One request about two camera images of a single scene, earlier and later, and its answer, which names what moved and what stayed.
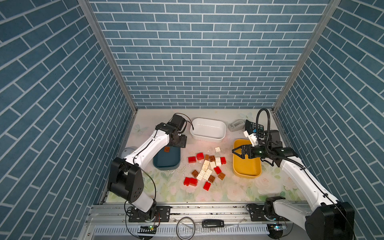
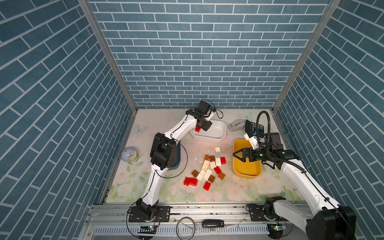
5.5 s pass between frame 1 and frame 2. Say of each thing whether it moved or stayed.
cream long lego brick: stayed
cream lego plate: stayed
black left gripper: moved
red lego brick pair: stayed
